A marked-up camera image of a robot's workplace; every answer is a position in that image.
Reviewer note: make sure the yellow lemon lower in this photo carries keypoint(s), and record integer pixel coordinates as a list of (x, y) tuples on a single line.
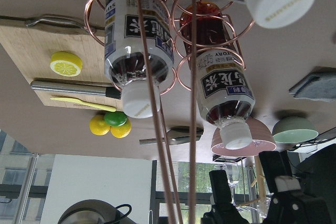
[(122, 130)]

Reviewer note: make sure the grey folded cloth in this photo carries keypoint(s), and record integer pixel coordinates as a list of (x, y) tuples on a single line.
[(317, 86)]

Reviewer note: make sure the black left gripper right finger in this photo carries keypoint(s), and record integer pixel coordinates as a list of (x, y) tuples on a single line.
[(289, 204)]

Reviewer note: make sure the wooden cutting board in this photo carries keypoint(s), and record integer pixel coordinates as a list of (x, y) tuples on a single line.
[(33, 49)]

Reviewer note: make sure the yellow lemon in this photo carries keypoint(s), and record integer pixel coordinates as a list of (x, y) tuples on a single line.
[(98, 126), (122, 130)]

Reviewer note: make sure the copper wire bottle basket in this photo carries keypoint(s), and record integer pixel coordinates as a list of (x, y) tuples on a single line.
[(170, 194)]

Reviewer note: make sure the tea bottle front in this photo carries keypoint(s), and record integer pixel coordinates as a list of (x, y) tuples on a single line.
[(124, 63)]

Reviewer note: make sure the yellow lemon upper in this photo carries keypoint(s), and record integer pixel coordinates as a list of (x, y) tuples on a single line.
[(98, 126)]

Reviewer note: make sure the wine glass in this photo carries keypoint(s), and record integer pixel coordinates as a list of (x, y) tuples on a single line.
[(233, 177)]

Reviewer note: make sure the steel muddler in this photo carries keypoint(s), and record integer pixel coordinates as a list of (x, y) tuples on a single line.
[(109, 92)]

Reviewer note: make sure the pink bowl with ice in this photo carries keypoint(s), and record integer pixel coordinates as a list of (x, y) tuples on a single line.
[(243, 139)]

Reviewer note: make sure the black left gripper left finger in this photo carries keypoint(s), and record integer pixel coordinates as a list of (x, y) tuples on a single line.
[(222, 211)]

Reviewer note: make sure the wooden cup stand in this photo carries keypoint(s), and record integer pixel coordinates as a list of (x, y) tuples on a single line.
[(254, 180)]

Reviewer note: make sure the yellow plastic knife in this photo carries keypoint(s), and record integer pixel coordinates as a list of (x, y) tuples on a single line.
[(81, 102)]

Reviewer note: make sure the green lime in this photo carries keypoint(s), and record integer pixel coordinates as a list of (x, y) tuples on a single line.
[(116, 118)]

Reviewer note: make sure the lemon half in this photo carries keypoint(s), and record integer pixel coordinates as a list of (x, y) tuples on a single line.
[(66, 64)]

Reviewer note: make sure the steel ice scoop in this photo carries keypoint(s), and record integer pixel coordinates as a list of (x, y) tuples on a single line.
[(176, 135)]

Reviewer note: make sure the green bowl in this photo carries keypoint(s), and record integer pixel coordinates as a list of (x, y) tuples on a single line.
[(294, 129)]

